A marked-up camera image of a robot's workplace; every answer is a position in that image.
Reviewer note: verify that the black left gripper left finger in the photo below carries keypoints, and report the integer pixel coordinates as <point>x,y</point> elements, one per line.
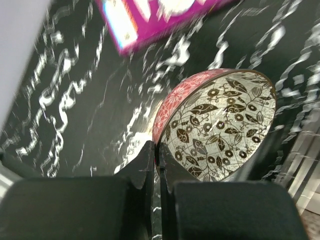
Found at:
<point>114,207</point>

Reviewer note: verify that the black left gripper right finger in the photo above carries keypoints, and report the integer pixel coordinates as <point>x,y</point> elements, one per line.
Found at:
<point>245,210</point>

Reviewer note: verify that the pink floral patterned bowl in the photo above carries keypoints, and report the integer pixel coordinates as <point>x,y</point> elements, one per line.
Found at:
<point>214,121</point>

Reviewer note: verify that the wire dish rack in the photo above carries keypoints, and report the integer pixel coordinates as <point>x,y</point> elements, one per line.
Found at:
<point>303,174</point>

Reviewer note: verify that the purple rabbit picture book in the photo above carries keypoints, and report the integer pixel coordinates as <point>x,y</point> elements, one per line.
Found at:
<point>134,24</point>

